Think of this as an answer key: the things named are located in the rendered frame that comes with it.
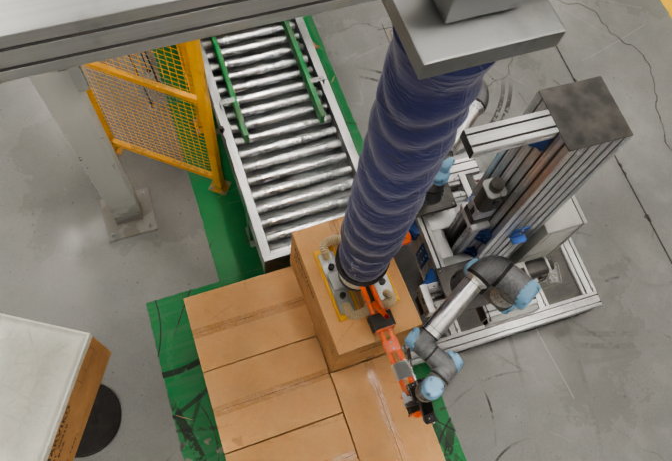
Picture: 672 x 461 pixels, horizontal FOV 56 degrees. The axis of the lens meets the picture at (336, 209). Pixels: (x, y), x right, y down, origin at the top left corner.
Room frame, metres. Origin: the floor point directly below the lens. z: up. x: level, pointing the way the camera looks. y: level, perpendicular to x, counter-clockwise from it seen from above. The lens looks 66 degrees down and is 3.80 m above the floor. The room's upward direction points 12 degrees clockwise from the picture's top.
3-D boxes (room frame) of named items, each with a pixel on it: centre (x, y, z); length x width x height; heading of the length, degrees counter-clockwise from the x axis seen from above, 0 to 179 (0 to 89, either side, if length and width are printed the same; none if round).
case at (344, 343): (0.92, -0.15, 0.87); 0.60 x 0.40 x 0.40; 32
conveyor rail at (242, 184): (2.09, 0.88, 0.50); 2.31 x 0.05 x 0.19; 30
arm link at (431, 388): (0.42, -0.46, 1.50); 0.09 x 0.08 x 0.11; 149
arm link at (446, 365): (0.52, -0.50, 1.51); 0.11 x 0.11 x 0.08; 59
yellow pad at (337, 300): (0.87, -0.07, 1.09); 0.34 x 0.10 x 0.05; 32
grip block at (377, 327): (0.71, -0.28, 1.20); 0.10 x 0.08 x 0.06; 122
